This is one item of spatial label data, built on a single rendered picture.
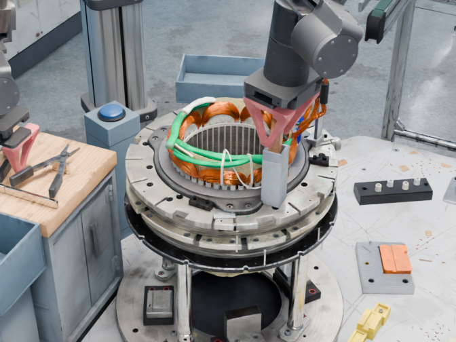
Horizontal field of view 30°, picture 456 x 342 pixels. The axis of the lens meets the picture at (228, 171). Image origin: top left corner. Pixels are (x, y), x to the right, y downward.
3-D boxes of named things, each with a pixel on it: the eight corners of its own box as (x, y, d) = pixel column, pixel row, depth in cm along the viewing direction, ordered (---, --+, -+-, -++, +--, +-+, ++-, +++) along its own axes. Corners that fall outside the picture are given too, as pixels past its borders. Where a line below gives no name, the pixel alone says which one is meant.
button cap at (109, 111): (127, 113, 149) (127, 108, 149) (109, 122, 147) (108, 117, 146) (113, 105, 151) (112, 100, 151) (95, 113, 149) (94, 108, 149)
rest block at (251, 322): (223, 334, 136) (223, 311, 133) (256, 328, 137) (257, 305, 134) (231, 355, 133) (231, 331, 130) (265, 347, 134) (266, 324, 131)
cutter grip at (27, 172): (13, 187, 124) (11, 178, 123) (9, 185, 125) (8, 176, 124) (34, 175, 127) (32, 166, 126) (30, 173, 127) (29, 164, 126)
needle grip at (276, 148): (279, 160, 115) (284, 123, 111) (267, 159, 115) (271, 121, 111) (280, 153, 116) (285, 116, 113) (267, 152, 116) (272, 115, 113)
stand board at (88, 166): (48, 238, 121) (46, 225, 120) (-61, 204, 127) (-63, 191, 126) (117, 163, 136) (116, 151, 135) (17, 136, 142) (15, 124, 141)
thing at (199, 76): (305, 182, 176) (314, 60, 159) (304, 214, 167) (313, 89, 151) (186, 174, 178) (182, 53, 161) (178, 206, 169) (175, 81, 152)
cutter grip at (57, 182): (54, 199, 122) (53, 189, 121) (49, 198, 122) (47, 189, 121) (62, 182, 126) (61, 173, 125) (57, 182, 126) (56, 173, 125)
